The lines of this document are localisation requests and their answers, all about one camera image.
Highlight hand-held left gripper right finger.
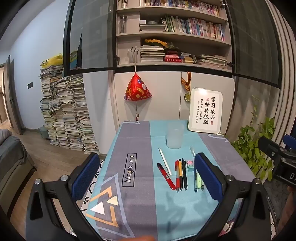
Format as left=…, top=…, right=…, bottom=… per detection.
left=194, top=152, right=272, bottom=241

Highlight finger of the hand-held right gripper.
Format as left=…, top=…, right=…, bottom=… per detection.
left=257, top=134, right=296, bottom=163

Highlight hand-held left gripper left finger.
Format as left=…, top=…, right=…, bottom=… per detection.
left=25, top=152, right=104, bottom=241

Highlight red utility knife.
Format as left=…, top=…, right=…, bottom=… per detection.
left=157, top=163, right=176, bottom=191

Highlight white pen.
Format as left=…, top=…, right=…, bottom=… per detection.
left=158, top=148, right=172, bottom=176

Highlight frosted plastic cup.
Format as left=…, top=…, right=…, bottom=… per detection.
left=166, top=123, right=185, bottom=149

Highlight person's right forearm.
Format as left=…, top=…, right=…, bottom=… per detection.
left=277, top=185, right=296, bottom=232

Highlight orange and black pen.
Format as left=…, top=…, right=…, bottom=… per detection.
left=178, top=159, right=184, bottom=190

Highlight red pen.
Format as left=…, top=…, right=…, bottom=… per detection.
left=175, top=160, right=180, bottom=192

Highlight green potted plant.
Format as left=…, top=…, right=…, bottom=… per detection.
left=231, top=97, right=275, bottom=181

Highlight teal and grey tablecloth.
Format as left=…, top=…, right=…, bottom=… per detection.
left=85, top=119, right=262, bottom=241

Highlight grey green watering can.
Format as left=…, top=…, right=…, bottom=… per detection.
left=38, top=125, right=49, bottom=139

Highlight tall stacks of papers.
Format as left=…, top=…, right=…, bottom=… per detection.
left=40, top=65, right=100, bottom=154

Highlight framed calligraphy board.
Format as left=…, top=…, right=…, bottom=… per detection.
left=187, top=87, right=223, bottom=134

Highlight grey sofa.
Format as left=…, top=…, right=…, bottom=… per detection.
left=0, top=128, right=37, bottom=218

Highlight gold medal with striped ribbon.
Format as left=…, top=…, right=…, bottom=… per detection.
left=181, top=71, right=193, bottom=102

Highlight white bookshelf cabinet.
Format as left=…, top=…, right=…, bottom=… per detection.
left=113, top=0, right=235, bottom=123

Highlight red pyramid hanging ornament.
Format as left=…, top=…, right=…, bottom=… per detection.
left=124, top=62, right=153, bottom=121

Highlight dark room door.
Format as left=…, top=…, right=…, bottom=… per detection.
left=3, top=54, right=25, bottom=135

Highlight stack of thin workbooks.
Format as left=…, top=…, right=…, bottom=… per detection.
left=196, top=54, right=228, bottom=69

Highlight yellow plush toy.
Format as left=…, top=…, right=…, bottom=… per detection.
left=41, top=54, right=63, bottom=68

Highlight red hardcover book stack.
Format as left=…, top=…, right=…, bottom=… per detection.
left=164, top=54, right=185, bottom=63

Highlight white pen holder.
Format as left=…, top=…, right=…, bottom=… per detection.
left=128, top=47, right=140, bottom=63

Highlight stack of magazines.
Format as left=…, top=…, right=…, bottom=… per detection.
left=140, top=45, right=165, bottom=62

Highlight yellow flower garland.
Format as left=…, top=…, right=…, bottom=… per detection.
left=144, top=39, right=168, bottom=47

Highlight row of colourful books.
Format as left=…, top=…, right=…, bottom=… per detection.
left=162, top=14, right=226, bottom=42

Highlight glass jar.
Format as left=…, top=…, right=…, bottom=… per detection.
left=119, top=16, right=128, bottom=34

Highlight stack of grey books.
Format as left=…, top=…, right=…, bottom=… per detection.
left=139, top=20, right=167, bottom=32

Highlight long row of books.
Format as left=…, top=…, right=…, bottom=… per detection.
left=140, top=0, right=220, bottom=15

